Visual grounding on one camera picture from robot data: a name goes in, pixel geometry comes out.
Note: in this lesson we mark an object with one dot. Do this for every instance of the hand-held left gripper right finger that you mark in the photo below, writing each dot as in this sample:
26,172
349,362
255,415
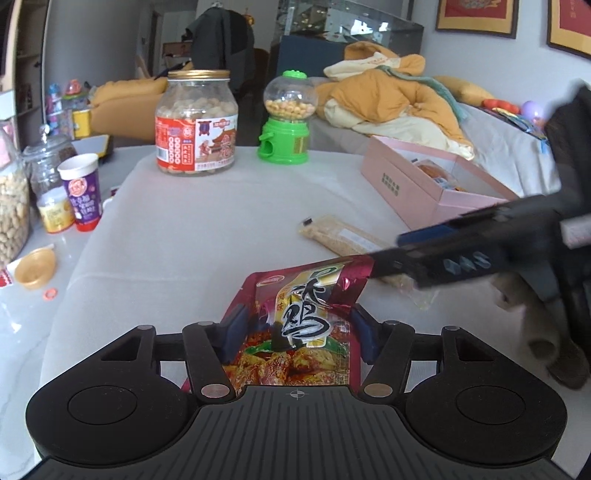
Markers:
364,332

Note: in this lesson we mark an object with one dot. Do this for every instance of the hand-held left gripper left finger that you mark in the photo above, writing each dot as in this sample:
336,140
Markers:
233,332

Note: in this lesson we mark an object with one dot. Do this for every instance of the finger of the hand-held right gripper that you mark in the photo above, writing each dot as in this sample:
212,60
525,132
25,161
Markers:
438,267
420,236

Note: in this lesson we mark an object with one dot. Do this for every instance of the pink cardboard box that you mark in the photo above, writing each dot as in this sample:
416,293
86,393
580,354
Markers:
401,184

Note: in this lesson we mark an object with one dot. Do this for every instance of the red foil snack packet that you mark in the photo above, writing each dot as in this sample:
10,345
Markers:
295,323

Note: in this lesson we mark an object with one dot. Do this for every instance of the orange bread packet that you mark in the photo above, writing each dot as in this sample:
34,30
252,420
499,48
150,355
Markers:
434,171

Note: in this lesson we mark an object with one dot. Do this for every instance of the beige grain snack packet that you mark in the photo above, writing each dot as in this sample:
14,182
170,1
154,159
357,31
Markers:
341,237

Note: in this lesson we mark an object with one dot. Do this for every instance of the person's right hand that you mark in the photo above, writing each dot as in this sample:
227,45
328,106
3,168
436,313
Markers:
538,323

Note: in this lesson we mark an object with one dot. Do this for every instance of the colourful foil packet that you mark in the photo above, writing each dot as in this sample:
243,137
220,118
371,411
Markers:
521,123

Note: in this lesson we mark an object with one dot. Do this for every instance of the purple toy ball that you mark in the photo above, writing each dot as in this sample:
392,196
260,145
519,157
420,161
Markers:
534,110

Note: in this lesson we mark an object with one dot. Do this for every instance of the grey sofa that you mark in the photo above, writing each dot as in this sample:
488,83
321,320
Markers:
498,147

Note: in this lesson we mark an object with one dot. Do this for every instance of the orange toy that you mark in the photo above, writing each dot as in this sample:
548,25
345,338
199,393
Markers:
501,105

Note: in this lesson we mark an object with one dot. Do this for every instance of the white tablecloth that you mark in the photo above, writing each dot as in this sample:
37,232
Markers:
184,230

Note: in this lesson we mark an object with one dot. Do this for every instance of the orange cream quilt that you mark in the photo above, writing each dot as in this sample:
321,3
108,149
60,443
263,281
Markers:
383,101

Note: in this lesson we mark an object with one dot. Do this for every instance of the yellow pillow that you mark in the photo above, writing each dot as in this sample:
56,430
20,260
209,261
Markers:
466,90

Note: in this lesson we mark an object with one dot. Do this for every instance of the teal knitted scarf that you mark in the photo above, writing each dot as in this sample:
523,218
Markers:
429,85

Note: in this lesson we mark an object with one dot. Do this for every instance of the green candy dispenser toy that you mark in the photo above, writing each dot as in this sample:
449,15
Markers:
286,138

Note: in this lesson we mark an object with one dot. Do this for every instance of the small orange cap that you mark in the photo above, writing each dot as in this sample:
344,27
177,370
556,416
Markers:
50,294

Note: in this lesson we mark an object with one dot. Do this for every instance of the gold-lidded red-label nut jar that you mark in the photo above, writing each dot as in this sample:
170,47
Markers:
194,138

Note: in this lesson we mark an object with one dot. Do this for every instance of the purple white paper cup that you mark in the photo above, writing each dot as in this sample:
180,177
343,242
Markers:
83,194

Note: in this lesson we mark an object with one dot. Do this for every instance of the gold jar lid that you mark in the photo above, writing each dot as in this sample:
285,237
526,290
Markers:
34,270

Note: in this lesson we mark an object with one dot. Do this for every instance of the glass display cabinet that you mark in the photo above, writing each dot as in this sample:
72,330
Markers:
323,46

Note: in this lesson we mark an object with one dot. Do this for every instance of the small yellow-label jar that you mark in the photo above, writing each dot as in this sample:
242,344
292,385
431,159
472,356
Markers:
55,212

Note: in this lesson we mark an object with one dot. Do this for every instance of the knob-lidded glass jar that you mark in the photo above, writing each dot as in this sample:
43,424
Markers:
46,161

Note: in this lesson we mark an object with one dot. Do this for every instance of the large glass peanut jar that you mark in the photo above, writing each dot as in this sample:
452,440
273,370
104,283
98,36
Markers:
11,207

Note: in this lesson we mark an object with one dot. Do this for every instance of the dark jacket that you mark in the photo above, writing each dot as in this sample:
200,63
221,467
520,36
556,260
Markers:
221,50

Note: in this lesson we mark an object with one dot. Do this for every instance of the colourful toy bottle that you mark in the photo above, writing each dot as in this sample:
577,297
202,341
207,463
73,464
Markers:
54,108
76,106

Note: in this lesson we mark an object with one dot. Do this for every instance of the dark wooden cabinet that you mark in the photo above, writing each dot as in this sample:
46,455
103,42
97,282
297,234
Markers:
178,55

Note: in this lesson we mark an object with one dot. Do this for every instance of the wooden bookshelf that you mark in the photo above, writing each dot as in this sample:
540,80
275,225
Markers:
25,55

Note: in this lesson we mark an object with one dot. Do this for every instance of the red framed wall picture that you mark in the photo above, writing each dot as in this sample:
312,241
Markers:
475,16
572,23

